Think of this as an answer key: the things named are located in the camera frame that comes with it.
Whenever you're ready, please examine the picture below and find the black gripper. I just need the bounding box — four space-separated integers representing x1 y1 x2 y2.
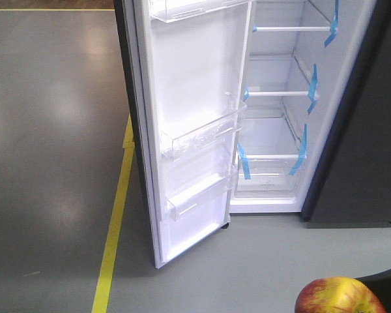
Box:
358 269 391 312

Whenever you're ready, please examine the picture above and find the red yellow apple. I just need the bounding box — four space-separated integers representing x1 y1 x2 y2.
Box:
295 276 386 312

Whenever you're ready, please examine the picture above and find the open fridge door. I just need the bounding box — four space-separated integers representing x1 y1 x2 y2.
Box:
114 1 253 268

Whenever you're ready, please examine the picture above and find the grey refrigerator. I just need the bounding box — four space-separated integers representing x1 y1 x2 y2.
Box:
230 1 391 226

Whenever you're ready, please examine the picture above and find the clear crisper drawer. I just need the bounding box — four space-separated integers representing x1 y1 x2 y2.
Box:
234 157 304 198

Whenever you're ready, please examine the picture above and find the lower clear door bin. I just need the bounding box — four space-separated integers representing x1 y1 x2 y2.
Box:
166 166 237 221

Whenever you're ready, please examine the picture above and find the clear door bin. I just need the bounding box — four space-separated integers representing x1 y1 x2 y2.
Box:
160 101 247 161
149 0 248 23
166 166 237 221

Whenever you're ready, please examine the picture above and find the middle clear door bin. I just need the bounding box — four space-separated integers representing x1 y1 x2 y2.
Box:
160 101 247 161

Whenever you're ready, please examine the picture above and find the upper clear door bin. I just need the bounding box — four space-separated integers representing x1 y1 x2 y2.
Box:
149 0 248 23

